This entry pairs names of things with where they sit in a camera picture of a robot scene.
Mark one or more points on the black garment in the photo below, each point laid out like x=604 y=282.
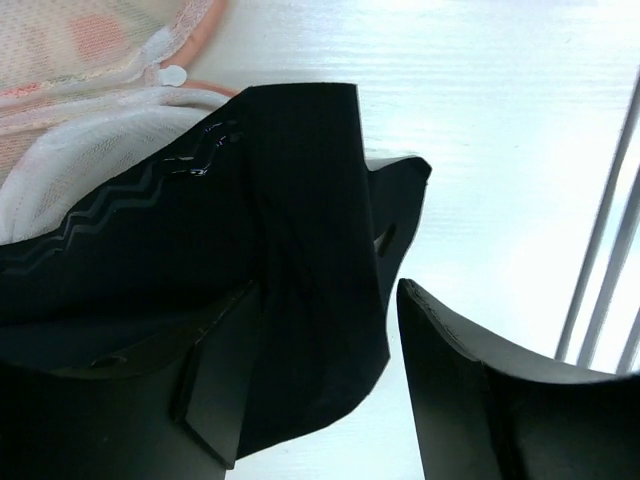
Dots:
x=272 y=187

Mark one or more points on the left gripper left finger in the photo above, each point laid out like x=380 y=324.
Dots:
x=116 y=397

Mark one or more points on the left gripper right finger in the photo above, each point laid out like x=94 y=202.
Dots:
x=487 y=408

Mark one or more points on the pink floral laundry bag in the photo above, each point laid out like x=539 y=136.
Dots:
x=88 y=90

